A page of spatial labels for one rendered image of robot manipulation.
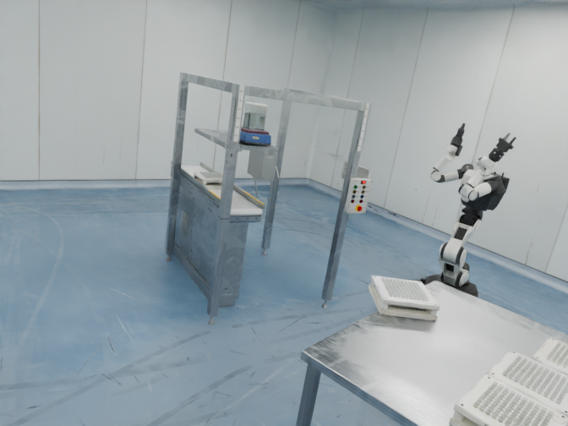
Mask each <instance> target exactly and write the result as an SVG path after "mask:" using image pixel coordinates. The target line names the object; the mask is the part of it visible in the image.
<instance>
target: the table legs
mask: <svg viewBox="0 0 568 426"><path fill-rule="evenodd" d="M320 376H321V372H320V371H318V370H317V369H315V368H313V367H312V366H310V365H309V364H308V366H307V371H306V375H305V380H304V384H303V392H302V397H301V401H300V406H299V410H298V419H297V423H296V426H310V425H311V421H312V417H313V412H314V404H315V400H316V396H317V391H318V387H319V383H320Z"/></svg>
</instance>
